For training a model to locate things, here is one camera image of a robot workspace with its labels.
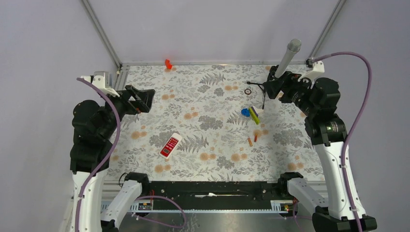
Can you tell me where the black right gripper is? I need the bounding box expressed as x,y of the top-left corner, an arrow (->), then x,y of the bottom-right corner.
262,70 -> 318,116

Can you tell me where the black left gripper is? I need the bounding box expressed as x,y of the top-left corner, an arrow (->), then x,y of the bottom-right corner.
101,83 -> 156,137

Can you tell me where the white red remote control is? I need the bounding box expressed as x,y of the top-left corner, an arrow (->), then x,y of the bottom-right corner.
159,133 -> 182,159

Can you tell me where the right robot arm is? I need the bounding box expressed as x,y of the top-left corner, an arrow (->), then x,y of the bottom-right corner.
263,66 -> 377,232

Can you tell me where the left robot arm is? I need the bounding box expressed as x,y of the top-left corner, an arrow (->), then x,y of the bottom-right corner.
70,85 -> 155,232

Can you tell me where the black tripod mic stand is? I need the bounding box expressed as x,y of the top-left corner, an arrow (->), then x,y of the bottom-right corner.
246,78 -> 281,109

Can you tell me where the poker chip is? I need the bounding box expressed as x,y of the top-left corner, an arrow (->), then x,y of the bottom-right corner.
244,88 -> 251,95

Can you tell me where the white purple block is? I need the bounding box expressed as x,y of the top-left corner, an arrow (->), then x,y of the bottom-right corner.
249,106 -> 264,117

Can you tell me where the green lego brick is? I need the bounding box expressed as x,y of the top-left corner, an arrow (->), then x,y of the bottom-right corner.
248,107 -> 260,125

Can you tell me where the silver microphone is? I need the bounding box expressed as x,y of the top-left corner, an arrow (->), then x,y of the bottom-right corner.
274,39 -> 302,78

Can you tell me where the red plastic clip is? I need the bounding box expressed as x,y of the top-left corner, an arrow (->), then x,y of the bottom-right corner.
164,59 -> 173,70

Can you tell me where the floral table mat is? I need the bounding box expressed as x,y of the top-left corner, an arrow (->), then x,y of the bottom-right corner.
107,65 -> 324,181

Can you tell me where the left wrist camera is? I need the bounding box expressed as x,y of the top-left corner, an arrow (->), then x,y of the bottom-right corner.
79,71 -> 119,97

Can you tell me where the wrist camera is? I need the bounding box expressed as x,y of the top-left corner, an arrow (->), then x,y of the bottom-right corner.
79,71 -> 119,97
297,58 -> 324,84

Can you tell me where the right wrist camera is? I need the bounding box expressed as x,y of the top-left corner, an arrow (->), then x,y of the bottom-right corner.
297,58 -> 324,84

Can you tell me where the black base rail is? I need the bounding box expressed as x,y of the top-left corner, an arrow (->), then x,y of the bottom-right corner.
119,172 -> 308,213

